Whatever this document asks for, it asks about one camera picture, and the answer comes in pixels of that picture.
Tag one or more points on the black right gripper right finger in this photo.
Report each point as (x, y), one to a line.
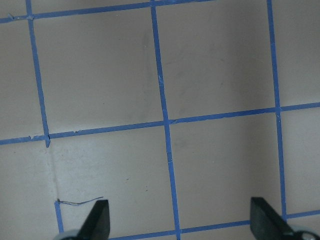
(267, 224)

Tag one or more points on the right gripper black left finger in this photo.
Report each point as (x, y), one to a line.
(97, 224)

